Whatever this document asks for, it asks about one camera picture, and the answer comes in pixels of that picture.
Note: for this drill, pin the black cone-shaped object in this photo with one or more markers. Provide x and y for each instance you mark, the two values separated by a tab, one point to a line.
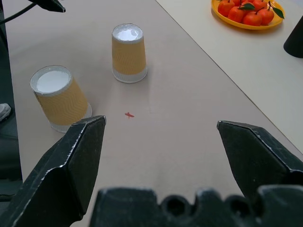
296	40

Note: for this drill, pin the red cross mark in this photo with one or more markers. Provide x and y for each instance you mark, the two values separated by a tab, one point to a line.
129	115

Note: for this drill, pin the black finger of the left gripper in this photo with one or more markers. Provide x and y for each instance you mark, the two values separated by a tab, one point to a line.
50	4

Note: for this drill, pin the orange mandarin with leaf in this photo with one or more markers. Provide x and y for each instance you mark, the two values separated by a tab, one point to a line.
237	2
236	14
267	15
259	3
252	19
225	7

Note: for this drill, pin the yellow plate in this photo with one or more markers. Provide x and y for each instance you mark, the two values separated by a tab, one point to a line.
227	20

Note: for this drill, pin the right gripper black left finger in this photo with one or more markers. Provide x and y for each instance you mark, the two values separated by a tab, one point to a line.
59	184

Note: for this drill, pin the white shoe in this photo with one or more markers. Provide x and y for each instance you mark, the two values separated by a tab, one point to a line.
4	111

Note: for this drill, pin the orange ribbed paper cup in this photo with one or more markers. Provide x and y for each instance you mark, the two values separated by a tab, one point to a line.
129	56
62	104

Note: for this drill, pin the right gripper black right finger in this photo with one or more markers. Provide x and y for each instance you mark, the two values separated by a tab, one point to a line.
255	160

